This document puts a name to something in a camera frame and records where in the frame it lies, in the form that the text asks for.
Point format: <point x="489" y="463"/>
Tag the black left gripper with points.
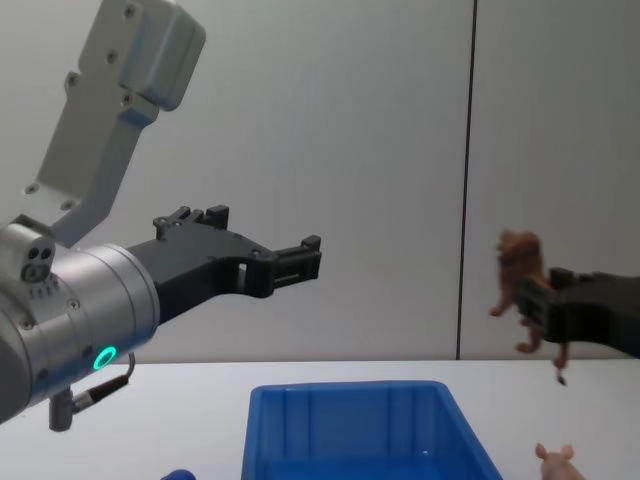
<point x="200" y="267"/>

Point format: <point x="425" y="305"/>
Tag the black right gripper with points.
<point x="595" y="312"/>

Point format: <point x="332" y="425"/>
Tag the brown toy lion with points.
<point x="520" y="252"/>

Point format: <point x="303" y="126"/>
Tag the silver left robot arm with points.
<point x="100" y="295"/>

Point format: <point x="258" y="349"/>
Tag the pink toy pig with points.
<point x="557" y="460"/>

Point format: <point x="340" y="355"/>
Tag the blue plastic bin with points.
<point x="350" y="430"/>

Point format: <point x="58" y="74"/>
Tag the small blue object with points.
<point x="179" y="475"/>

